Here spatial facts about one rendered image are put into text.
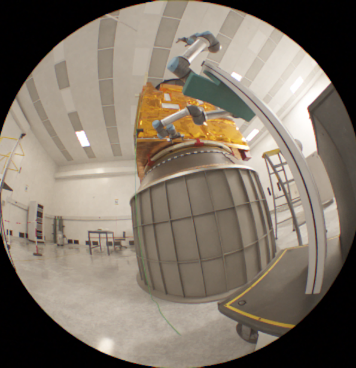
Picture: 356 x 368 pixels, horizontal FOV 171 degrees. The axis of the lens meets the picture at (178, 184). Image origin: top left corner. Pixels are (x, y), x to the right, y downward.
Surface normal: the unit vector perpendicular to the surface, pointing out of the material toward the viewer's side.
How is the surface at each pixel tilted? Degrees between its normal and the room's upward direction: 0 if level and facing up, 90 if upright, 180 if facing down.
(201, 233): 90
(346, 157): 90
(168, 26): 180
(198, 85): 180
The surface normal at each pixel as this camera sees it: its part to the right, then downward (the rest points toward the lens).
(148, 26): 0.16, 0.92
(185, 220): -0.32, -0.30
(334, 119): -0.92, 0.01
